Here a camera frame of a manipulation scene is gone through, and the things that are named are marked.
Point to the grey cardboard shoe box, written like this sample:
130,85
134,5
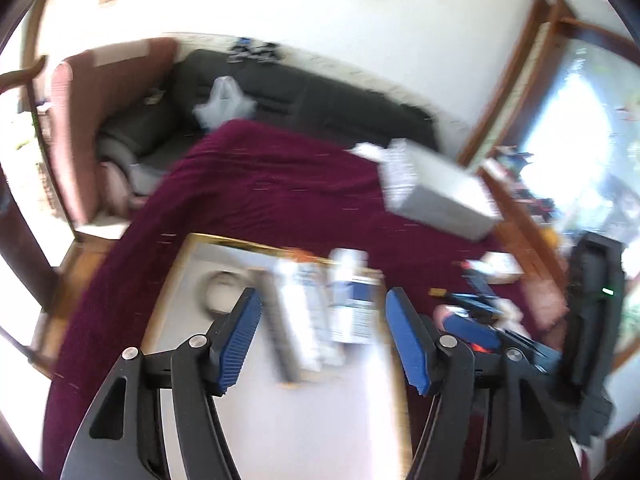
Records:
440,195

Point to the black handheld device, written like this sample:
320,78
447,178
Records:
267,52
240,51

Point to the black sofa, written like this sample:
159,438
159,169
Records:
310,100

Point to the blue white medicine box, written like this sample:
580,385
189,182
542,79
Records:
357,310

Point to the white plastic bottle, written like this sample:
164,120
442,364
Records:
350,262

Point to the white beige small box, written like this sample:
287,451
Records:
500,266

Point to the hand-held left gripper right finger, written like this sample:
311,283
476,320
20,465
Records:
407,345

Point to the brick pattern wooden ledge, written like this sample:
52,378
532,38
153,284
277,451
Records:
525,240

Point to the white plastic bag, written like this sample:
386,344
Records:
222,105

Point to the pink armchair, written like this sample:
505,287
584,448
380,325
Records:
100,125

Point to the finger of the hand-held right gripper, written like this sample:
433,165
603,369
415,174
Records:
480,305
472,332

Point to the black tape roll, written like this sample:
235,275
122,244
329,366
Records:
220,292

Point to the long white box orange end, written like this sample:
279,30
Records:
307,310

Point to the small white black item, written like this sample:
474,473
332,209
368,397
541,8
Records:
155,98

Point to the wooden window frame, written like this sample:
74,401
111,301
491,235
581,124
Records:
505,90

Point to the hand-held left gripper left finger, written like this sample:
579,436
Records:
239,342

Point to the shallow cardboard box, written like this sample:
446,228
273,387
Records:
300,435

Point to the maroon blanket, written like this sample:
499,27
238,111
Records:
280,195

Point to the dark wooden frame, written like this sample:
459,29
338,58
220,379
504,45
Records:
20,77

